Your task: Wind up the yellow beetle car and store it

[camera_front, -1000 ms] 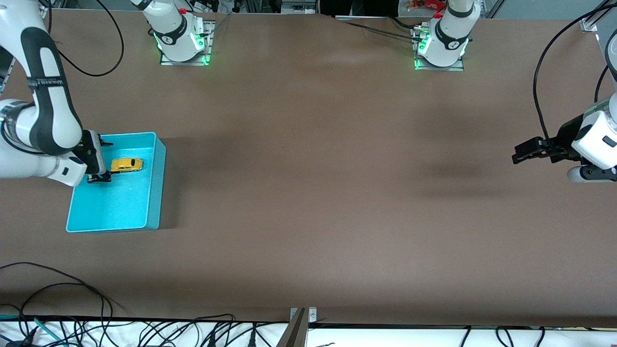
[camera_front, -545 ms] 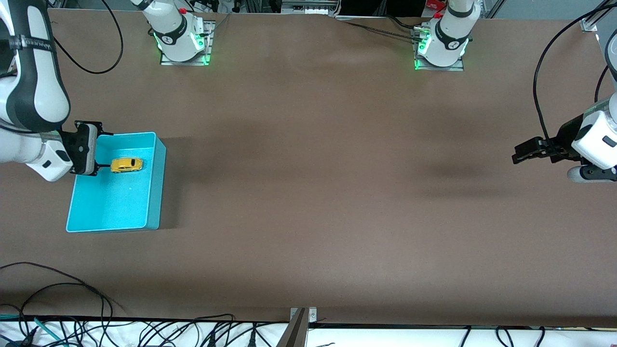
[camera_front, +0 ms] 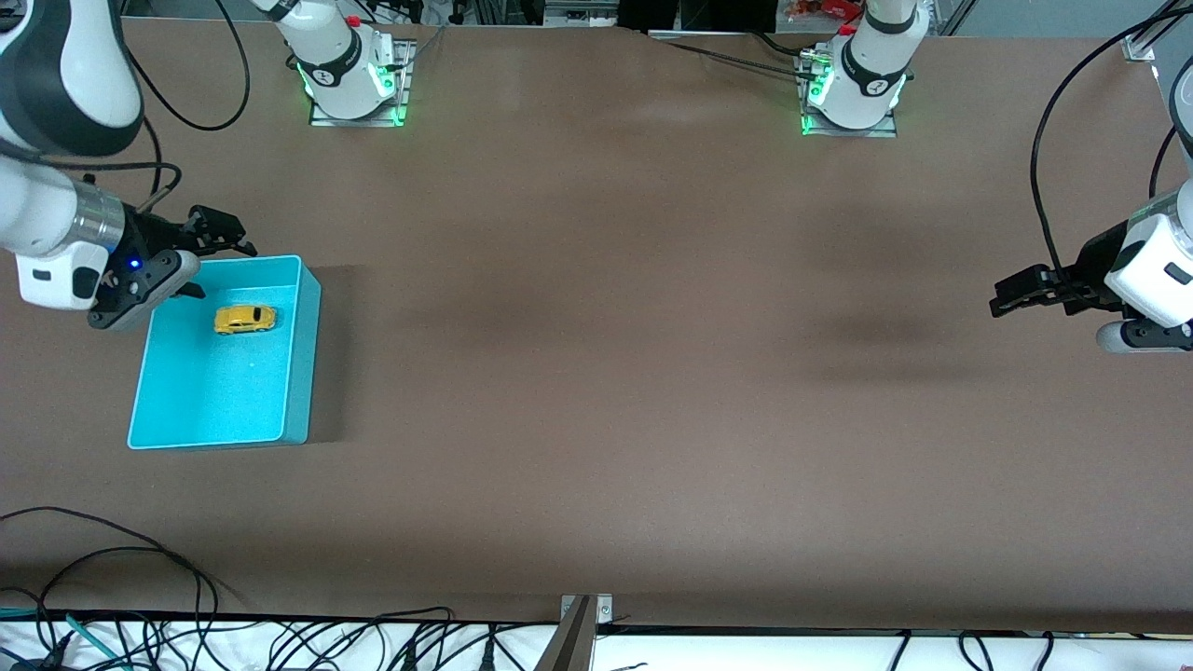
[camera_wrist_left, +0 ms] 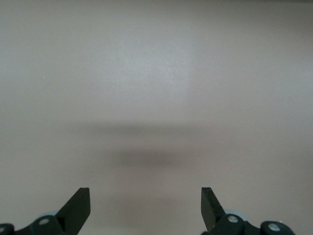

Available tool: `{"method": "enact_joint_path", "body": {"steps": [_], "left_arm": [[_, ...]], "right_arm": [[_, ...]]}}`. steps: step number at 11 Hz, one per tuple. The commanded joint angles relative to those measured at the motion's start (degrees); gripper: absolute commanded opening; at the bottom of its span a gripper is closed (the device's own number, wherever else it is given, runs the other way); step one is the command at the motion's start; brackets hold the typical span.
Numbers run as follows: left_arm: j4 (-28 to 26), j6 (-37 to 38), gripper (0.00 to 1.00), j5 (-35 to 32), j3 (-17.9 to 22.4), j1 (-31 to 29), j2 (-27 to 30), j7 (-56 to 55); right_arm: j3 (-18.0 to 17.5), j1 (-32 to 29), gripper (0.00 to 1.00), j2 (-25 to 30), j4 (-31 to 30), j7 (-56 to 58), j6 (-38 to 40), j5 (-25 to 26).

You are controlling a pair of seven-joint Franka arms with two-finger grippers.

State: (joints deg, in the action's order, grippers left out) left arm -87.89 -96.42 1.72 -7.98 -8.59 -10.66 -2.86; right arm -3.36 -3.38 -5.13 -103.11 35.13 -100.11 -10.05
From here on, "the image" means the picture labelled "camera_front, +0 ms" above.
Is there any aluminium frame rail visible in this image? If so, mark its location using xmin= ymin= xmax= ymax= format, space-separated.
xmin=543 ymin=0 xmax=682 ymax=30

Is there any long black table cable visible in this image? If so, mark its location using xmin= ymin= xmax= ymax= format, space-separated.
xmin=0 ymin=506 xmax=221 ymax=622

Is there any black left base cable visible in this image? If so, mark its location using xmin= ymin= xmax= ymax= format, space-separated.
xmin=643 ymin=26 xmax=823 ymax=85

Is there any turquoise plastic bin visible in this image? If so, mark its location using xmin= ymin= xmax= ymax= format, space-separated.
xmin=127 ymin=253 xmax=323 ymax=451

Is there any yellow beetle toy car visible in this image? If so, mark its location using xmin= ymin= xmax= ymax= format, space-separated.
xmin=213 ymin=305 xmax=279 ymax=337

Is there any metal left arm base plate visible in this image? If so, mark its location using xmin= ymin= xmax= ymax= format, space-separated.
xmin=799 ymin=51 xmax=898 ymax=140

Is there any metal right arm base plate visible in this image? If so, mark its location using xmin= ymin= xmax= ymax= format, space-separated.
xmin=309 ymin=39 xmax=417 ymax=128

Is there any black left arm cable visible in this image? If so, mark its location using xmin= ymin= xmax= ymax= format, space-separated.
xmin=1028 ymin=5 xmax=1193 ymax=285

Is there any red orange object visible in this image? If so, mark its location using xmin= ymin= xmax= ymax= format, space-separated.
xmin=786 ymin=0 xmax=864 ymax=21

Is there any grey metal beam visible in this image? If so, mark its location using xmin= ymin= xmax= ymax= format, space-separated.
xmin=533 ymin=596 xmax=598 ymax=671

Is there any black looping right arm cable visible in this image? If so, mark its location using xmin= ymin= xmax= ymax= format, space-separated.
xmin=119 ymin=0 xmax=252 ymax=132

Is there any aluminium frame post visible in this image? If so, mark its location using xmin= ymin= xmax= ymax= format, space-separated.
xmin=927 ymin=0 xmax=980 ymax=38

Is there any teal cable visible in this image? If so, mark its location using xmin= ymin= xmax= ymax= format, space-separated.
xmin=0 ymin=606 xmax=128 ymax=671

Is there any arched black table cable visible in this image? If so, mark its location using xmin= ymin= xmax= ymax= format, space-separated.
xmin=35 ymin=546 xmax=206 ymax=616

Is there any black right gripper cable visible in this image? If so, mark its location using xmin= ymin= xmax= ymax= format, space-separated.
xmin=33 ymin=116 xmax=185 ymax=213

